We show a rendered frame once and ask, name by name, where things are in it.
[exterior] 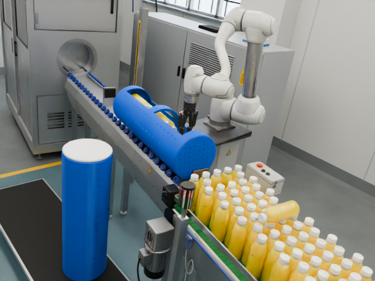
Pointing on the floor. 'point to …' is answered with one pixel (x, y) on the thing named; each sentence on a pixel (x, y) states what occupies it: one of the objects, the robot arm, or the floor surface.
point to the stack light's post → (178, 248)
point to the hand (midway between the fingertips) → (185, 132)
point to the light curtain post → (140, 51)
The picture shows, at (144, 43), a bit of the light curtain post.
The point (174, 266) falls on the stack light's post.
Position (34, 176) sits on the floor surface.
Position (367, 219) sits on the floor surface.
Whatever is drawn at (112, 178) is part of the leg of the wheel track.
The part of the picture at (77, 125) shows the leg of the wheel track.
